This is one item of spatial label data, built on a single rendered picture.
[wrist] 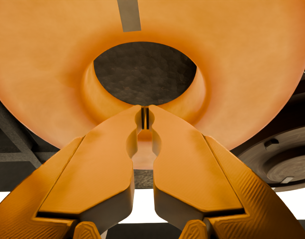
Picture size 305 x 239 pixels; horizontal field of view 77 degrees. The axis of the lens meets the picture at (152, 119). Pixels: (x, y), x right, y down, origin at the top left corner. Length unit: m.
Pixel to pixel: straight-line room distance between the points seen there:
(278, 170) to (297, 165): 0.04
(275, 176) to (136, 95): 0.39
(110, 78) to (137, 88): 0.08
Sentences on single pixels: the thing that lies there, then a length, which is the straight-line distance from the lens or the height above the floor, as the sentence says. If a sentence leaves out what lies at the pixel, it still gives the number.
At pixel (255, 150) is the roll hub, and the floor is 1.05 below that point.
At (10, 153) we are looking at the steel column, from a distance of 6.34.
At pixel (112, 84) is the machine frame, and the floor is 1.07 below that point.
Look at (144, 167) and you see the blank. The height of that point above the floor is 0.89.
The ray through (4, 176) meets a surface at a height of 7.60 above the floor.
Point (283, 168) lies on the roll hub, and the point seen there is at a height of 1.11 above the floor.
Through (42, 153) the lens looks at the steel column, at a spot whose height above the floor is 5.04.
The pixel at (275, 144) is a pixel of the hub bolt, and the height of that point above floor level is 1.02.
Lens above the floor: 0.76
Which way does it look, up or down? 47 degrees up
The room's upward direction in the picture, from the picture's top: 179 degrees clockwise
